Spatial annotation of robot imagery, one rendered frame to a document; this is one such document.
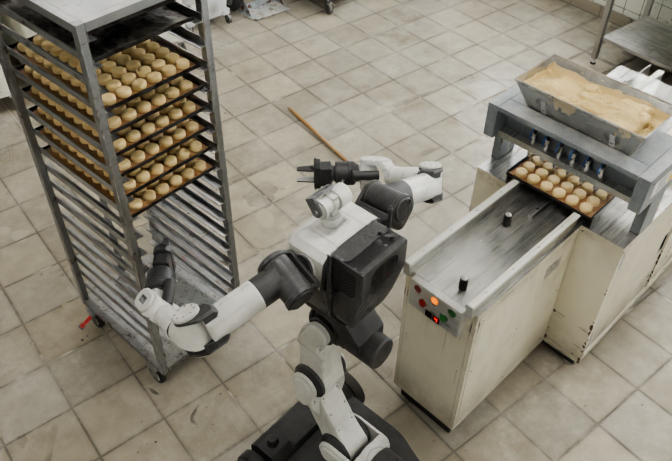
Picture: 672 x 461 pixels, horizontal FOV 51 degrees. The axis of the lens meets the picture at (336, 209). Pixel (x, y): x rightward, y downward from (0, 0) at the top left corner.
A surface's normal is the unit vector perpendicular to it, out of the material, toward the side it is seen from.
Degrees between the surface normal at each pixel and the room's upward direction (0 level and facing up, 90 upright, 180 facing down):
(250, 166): 0
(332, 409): 58
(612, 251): 90
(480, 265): 0
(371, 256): 0
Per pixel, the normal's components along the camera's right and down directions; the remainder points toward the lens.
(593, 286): -0.72, 0.46
